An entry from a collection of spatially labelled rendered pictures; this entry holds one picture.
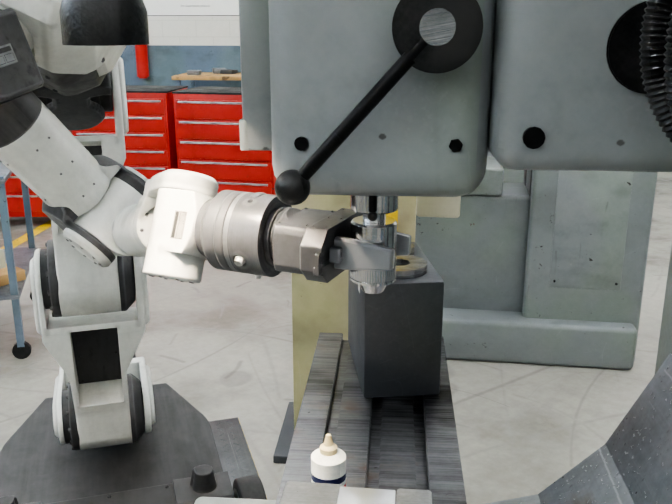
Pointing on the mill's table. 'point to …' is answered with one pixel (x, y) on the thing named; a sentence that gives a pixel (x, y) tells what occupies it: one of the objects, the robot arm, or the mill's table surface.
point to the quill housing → (331, 17)
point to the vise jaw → (310, 493)
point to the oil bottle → (328, 463)
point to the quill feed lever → (437, 21)
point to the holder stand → (399, 331)
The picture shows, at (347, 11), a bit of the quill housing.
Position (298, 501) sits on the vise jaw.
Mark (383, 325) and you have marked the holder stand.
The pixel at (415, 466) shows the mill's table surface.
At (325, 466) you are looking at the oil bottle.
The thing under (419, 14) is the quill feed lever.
